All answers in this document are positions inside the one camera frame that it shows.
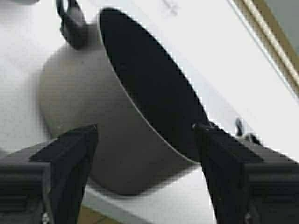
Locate large dark grey pot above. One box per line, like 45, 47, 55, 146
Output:
39, 0, 208, 197

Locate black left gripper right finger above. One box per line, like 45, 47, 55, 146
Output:
193, 123, 299, 224

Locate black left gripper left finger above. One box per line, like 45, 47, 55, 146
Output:
0, 124, 98, 224

